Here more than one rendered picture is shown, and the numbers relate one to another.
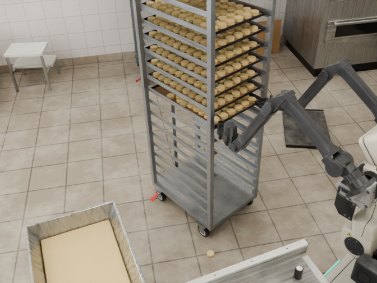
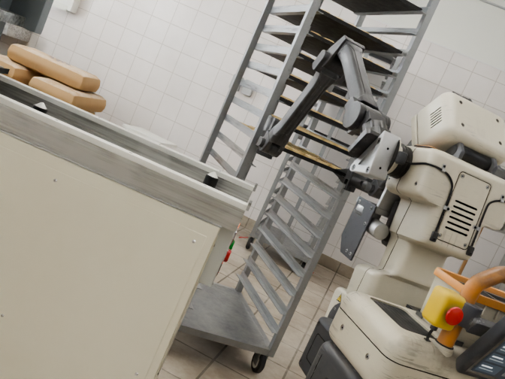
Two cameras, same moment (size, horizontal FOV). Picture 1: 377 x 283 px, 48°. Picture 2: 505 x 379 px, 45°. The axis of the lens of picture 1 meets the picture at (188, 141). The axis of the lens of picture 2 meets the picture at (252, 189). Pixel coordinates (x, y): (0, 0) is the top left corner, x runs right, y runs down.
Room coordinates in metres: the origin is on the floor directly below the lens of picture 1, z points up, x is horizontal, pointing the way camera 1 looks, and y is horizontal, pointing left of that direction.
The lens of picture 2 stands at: (-0.26, -1.00, 1.10)
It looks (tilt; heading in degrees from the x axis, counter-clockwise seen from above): 8 degrees down; 20
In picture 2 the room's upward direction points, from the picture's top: 24 degrees clockwise
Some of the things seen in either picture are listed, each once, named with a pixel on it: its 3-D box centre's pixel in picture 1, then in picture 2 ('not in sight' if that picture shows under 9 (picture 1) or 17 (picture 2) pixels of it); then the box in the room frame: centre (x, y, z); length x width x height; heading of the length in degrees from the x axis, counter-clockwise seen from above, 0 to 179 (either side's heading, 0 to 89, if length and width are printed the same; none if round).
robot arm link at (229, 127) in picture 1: (232, 136); (271, 134); (1.77, -0.23, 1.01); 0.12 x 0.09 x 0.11; 42
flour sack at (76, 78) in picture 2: not in sight; (55, 68); (3.88, 2.61, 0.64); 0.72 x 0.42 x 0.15; 106
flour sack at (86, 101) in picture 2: not in sight; (69, 95); (3.89, 2.37, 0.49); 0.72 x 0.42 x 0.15; 15
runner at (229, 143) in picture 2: (179, 117); (234, 147); (2.16, 0.05, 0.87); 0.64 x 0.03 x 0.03; 40
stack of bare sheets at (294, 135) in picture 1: (305, 127); not in sight; (3.19, -1.10, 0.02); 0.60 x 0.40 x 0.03; 172
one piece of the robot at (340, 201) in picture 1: (363, 187); (399, 234); (1.44, -0.82, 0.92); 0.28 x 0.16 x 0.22; 130
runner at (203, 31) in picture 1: (174, 18); (294, 10); (2.16, 0.05, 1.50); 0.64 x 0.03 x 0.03; 40
